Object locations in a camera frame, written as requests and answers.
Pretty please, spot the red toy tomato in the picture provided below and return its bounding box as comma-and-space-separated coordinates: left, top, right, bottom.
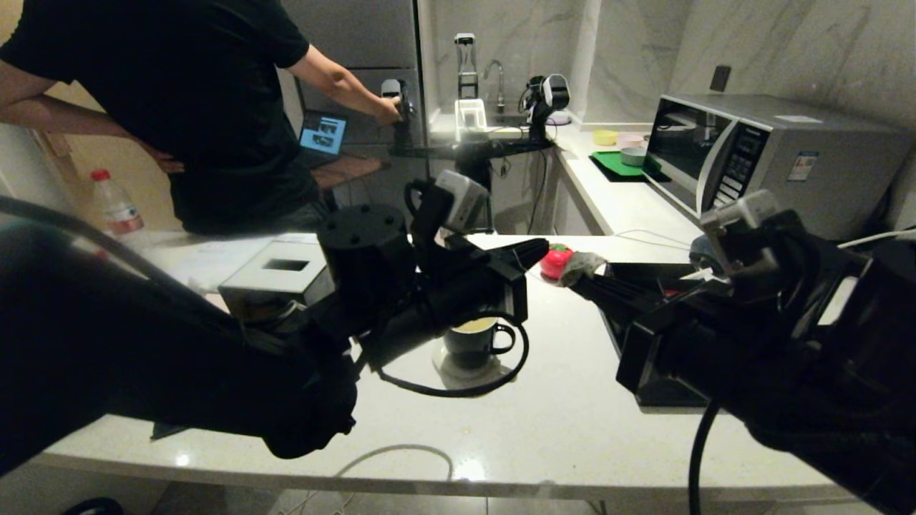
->
539, 243, 575, 281

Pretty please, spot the black sachet holder box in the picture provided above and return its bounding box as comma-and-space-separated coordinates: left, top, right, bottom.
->
605, 262, 716, 288

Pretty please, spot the black rectangular serving tray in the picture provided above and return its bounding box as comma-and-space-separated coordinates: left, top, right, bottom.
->
603, 286, 711, 408

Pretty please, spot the black mug white inside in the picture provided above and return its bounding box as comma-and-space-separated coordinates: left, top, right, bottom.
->
444, 318, 516, 369

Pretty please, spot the white round coaster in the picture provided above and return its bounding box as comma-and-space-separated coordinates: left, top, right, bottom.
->
432, 343, 502, 381

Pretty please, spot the grey cloth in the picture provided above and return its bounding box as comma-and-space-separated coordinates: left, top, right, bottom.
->
688, 236, 718, 271

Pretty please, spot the black table column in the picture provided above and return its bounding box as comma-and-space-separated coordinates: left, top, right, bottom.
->
458, 159, 496, 231

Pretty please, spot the black background table top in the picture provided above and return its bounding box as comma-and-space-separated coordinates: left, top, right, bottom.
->
390, 138, 555, 162

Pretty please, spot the green cutting board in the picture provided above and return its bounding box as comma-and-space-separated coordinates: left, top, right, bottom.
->
593, 152, 661, 178

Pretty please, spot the white plastic container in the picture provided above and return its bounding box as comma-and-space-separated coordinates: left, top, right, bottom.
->
455, 99, 489, 142

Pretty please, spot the chrome faucet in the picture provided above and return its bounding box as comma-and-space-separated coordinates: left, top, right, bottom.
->
483, 59, 506, 115

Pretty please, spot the black cube tissue box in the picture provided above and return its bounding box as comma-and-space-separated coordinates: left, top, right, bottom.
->
218, 242, 337, 324

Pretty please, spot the grey device green light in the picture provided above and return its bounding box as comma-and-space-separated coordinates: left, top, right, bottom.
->
379, 79, 414, 124

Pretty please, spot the open laptop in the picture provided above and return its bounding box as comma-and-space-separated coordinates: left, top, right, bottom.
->
299, 111, 350, 169

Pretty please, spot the silver microwave oven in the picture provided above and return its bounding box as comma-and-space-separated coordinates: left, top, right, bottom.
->
643, 95, 911, 242

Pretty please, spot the person in black shirt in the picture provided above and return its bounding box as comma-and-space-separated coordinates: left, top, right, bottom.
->
0, 0, 403, 235

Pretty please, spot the clear water bottle red cap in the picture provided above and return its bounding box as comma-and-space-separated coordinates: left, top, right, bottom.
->
89, 169, 152, 251

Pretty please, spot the beige wooden door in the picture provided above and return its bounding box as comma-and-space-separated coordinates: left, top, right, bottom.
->
43, 82, 180, 231

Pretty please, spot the black rounded plastic object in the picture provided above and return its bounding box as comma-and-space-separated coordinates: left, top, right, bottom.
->
61, 498, 126, 515

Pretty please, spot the thin white cable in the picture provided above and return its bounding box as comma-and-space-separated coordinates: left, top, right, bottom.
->
612, 230, 706, 251

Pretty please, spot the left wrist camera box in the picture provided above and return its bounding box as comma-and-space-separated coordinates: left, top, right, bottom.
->
432, 170, 492, 234

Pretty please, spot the background robot arm with cables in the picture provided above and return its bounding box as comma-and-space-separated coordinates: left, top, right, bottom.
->
522, 74, 571, 140

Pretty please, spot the white power cable with plug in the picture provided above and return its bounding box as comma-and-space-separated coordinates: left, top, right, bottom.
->
837, 227, 916, 251

